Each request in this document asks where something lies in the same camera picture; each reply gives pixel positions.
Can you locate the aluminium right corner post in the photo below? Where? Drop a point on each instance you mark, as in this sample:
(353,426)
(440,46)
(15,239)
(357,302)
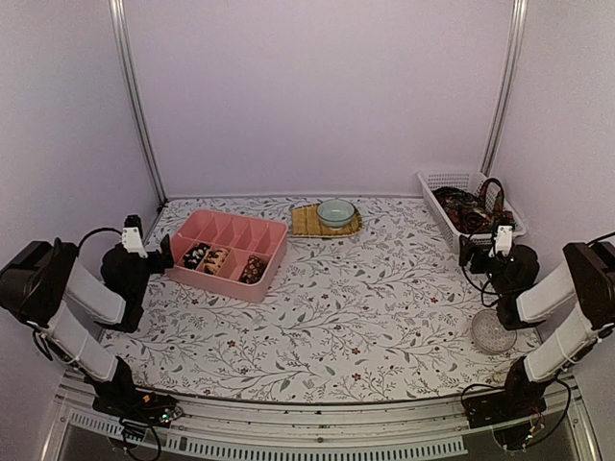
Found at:
(511,60)

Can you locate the rolled beige beetle tie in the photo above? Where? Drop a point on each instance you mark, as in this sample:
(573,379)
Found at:
(214,260)

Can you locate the patterned glass bowl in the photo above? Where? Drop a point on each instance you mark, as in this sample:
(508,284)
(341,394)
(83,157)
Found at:
(489,334)

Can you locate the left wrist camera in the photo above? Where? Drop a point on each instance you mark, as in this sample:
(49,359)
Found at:
(131,236)

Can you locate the rolled black patterned tie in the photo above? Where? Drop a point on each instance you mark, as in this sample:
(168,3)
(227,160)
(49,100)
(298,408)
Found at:
(193,257)

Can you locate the brown floral tie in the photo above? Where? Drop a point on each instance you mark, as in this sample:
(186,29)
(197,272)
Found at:
(253,270)

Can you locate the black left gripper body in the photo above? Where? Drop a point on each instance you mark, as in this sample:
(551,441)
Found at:
(139,285)

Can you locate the aluminium corner post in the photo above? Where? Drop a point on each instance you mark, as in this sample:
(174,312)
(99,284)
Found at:
(511,60)
(119,25)

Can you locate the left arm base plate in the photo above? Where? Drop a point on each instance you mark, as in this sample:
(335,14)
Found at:
(148,408)

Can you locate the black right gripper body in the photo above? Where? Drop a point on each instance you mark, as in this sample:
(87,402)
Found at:
(501,283)

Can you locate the light green ceramic bowl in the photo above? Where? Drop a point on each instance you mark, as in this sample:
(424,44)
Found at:
(335,213)

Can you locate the white plastic basket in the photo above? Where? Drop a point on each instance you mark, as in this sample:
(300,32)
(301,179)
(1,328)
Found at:
(468,182)

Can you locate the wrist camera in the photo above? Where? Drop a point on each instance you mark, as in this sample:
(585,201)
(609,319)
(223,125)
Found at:
(131,236)
(500,243)

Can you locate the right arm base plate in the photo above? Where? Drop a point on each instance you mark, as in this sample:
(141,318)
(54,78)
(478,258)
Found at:
(486,405)

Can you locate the aluminium front rail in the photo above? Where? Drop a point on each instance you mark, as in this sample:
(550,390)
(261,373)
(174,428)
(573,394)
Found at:
(214,429)

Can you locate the bamboo mat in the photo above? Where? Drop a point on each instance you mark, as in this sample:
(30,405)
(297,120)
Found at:
(305,223)

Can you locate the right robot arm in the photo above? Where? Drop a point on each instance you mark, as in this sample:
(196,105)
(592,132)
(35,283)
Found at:
(585,278)

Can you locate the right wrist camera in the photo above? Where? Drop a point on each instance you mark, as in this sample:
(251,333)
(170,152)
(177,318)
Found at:
(500,243)

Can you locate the pink divided organizer tray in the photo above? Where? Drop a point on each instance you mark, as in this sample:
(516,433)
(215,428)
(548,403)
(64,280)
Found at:
(242,236)

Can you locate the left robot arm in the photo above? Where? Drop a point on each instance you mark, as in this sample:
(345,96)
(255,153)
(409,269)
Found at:
(44,279)

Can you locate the aluminium left corner post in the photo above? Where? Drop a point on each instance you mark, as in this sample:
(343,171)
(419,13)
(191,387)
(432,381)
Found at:
(119,25)

